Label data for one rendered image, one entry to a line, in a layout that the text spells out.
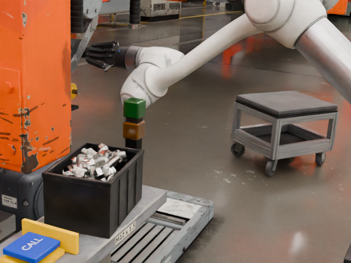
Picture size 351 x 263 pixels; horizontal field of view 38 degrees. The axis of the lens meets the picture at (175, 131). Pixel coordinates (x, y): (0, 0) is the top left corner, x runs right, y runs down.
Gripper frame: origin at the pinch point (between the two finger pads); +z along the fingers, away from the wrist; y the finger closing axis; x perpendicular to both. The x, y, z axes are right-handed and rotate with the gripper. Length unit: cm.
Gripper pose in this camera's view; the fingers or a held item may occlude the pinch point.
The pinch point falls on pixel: (80, 51)
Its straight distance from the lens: 193.4
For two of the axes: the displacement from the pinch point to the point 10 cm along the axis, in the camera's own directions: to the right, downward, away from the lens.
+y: 3.2, -8.5, 4.1
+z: -9.2, -1.7, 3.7
